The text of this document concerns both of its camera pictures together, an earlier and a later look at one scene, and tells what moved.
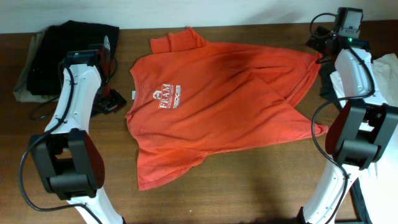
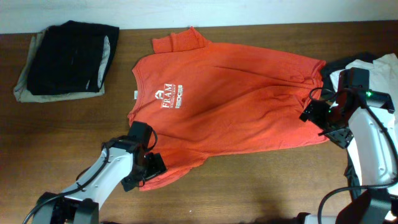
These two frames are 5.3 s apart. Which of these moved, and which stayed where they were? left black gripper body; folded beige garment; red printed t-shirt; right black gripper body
Moved: right black gripper body; left black gripper body
Stayed: folded beige garment; red printed t-shirt
